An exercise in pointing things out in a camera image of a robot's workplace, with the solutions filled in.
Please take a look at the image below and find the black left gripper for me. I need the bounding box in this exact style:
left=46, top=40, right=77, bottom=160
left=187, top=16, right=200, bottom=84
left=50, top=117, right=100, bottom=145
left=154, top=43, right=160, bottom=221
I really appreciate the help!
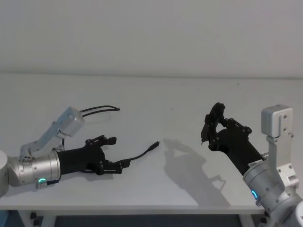
left=57, top=134, right=131, bottom=177

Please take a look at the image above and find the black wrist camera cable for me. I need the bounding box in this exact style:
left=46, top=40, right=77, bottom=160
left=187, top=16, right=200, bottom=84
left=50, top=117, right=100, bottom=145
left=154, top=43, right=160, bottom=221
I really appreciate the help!
left=80, top=105, right=121, bottom=118

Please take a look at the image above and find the black cable with silver plug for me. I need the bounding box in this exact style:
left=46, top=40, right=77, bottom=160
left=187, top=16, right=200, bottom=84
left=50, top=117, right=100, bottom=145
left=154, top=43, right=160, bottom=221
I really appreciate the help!
left=123, top=140, right=162, bottom=167

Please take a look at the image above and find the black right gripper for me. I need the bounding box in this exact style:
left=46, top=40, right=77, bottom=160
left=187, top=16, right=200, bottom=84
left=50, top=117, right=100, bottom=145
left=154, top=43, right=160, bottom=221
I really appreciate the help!
left=205, top=102, right=266, bottom=176

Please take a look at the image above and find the white table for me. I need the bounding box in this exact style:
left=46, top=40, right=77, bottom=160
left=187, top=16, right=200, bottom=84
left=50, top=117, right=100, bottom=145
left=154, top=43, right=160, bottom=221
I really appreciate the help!
left=0, top=72, right=303, bottom=227

